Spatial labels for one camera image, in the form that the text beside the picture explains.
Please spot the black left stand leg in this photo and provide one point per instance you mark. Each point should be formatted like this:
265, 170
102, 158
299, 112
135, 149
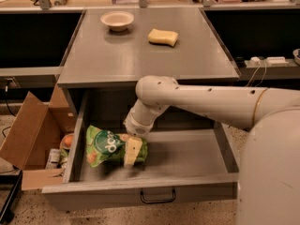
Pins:
13, 183

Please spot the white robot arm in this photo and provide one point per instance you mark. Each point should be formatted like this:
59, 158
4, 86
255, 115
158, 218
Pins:
268, 189

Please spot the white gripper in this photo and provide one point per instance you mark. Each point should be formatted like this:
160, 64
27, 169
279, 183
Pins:
136, 127

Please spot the orange lidded cup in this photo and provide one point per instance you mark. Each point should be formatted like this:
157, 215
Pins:
66, 141

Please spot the white can in box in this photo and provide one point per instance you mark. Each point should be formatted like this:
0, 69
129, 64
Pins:
53, 159

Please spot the grey counter cabinet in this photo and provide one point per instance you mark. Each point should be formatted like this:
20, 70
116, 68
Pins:
99, 57

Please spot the yellow sponge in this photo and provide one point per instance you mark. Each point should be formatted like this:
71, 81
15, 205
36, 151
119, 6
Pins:
163, 37

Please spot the white paper bowl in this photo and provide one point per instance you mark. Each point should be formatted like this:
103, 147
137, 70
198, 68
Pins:
117, 21

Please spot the brown cardboard box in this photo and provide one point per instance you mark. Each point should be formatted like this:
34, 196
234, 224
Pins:
37, 129

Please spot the green rice chip bag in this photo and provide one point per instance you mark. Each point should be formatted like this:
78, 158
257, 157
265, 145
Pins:
103, 145

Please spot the black drawer handle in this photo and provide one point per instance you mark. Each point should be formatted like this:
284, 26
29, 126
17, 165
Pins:
157, 196

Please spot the white power strip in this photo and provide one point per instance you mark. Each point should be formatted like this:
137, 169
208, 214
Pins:
269, 61

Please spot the grey open top drawer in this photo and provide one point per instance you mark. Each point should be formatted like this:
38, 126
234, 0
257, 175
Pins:
186, 152

